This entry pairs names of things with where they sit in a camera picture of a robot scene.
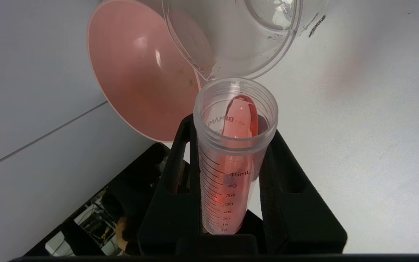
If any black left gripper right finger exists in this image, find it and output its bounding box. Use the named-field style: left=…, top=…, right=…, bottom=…
left=259, top=129, right=348, bottom=255

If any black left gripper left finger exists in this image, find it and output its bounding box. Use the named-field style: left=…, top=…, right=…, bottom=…
left=138, top=114, right=201, bottom=255

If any test tube with red pigment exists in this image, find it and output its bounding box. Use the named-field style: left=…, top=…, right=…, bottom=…
left=193, top=77, right=279, bottom=235

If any person in dark clothes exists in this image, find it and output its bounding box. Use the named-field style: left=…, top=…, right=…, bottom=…
left=100, top=143, right=170, bottom=255

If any pink plastic bowl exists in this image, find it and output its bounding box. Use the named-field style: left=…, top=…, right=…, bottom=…
left=87, top=0, right=210, bottom=143

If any clear glass beaker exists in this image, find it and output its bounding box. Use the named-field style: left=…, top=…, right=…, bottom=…
left=161, top=0, right=328, bottom=81

